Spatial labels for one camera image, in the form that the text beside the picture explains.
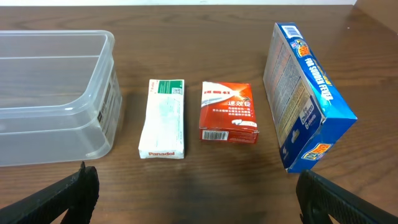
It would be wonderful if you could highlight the red medicine box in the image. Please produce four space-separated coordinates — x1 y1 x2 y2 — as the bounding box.
199 82 259 144

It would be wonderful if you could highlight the white Panadol box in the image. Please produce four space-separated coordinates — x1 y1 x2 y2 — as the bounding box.
138 79 185 159

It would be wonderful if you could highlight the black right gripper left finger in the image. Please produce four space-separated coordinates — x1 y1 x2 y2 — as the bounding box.
1 162 100 224

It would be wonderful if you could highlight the clear plastic container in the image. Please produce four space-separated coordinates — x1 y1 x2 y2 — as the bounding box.
1 30 123 167

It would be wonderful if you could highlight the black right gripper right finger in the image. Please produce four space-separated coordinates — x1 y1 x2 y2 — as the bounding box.
296 170 397 224

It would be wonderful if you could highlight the blue Kool Fever box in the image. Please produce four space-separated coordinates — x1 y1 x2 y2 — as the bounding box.
263 22 358 173

